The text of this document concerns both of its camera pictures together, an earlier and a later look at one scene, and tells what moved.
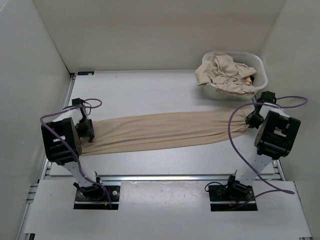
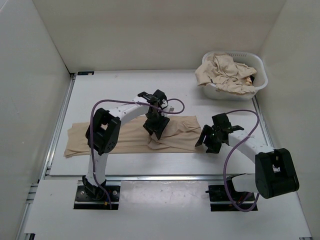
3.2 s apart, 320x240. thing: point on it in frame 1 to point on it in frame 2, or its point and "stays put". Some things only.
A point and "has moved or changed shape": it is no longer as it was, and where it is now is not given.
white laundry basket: x=260 y=80 stays put
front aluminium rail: x=163 y=178 stays put
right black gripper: x=249 y=121 to x=212 y=148
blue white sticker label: x=85 y=73 stays put
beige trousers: x=115 y=133 has moved or changed shape
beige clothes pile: x=229 y=76 stays put
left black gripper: x=89 y=131 to x=157 y=128
